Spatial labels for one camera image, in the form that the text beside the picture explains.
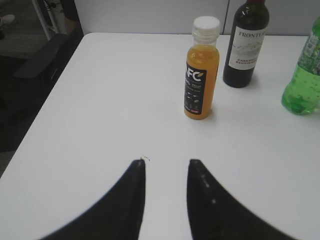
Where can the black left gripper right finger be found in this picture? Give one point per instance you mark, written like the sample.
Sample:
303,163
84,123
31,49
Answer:
214,214

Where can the green sprite bottle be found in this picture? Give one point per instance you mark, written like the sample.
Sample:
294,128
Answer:
302,95

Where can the dark red wine bottle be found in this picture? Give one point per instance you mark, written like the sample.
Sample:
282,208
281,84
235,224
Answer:
247,35

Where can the black office chair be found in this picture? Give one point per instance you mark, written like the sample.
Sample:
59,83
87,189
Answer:
26,83

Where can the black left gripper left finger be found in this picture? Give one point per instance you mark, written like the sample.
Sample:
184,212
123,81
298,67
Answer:
118,215

